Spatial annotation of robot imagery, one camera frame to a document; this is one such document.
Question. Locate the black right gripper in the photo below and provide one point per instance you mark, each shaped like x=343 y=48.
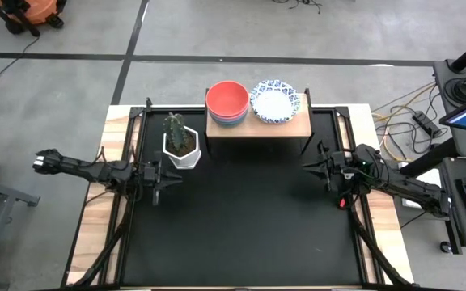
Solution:
x=340 y=169

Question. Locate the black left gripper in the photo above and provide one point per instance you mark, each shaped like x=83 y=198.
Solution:
x=154 y=175

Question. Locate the blue patterned paper bowl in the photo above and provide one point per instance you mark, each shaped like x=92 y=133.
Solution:
x=273 y=105

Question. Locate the pink bowl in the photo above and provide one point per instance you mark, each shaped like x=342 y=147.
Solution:
x=228 y=120

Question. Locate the red bowl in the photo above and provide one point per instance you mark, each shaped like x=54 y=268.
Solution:
x=227 y=99

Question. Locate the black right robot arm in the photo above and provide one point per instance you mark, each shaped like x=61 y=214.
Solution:
x=411 y=188

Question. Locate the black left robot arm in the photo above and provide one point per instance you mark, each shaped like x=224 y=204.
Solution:
x=79 y=169

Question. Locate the small red clip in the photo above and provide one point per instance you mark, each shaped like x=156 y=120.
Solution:
x=342 y=203

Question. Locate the green cactus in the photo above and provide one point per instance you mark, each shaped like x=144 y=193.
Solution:
x=175 y=131

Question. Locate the black table mat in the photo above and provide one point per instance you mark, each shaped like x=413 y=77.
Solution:
x=237 y=242

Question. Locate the white paper sheet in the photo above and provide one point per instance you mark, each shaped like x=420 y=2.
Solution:
x=431 y=175

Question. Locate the black desk leg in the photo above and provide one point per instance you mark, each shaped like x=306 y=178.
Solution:
x=431 y=157

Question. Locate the black power strip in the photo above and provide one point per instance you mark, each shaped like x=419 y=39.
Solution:
x=427 y=123

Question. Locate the black caster wheel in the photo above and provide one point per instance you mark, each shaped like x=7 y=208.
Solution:
x=445 y=247

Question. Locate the grey keyboard cart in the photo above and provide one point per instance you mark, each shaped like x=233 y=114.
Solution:
x=455 y=230

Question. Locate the orange and black vacuum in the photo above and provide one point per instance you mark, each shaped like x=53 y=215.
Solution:
x=39 y=10

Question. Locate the wooden shelf with black frame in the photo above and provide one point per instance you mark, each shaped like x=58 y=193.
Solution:
x=257 y=130

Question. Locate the black metal table frame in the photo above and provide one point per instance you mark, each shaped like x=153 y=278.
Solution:
x=136 y=111

